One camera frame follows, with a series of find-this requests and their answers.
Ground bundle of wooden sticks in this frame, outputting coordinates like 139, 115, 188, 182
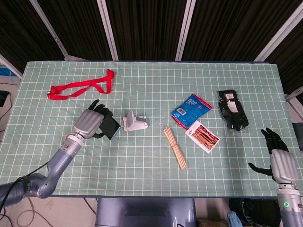
162, 125, 188, 171

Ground black box device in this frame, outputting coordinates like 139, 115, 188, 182
0, 90, 9, 107

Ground blue snack bag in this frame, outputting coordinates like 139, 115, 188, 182
170, 93, 213, 130

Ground white phone stand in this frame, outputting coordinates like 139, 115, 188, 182
121, 110, 150, 132

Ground black gloves in plastic bag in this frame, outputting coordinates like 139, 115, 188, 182
217, 89, 250, 132

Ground red lanyard strap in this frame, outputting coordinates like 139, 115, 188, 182
46, 69, 115, 101

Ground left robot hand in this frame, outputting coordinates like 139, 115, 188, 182
72, 99, 114, 140

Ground red patterned card packet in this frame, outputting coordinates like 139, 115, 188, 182
186, 120, 221, 154

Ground beige floor cable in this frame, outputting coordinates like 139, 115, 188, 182
0, 196, 55, 227

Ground black smartphone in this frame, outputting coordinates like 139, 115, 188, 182
98, 115, 122, 140

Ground blue cloth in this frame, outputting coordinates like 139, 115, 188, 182
226, 211, 240, 227

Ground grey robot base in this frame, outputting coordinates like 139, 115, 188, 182
95, 198, 197, 227

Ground green checkered tablecloth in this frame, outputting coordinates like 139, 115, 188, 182
0, 61, 303, 198

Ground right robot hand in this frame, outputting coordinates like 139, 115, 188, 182
248, 127, 299, 184

